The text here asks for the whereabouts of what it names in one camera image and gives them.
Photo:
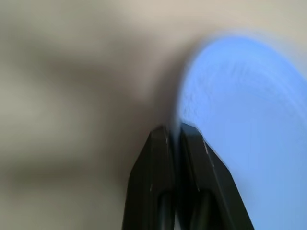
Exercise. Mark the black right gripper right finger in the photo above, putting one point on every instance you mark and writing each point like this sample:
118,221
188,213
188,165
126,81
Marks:
211,187

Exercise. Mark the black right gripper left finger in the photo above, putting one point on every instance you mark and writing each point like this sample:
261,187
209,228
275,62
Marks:
148,182

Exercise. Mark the blue plate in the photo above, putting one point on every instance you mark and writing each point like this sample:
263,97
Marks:
251,124

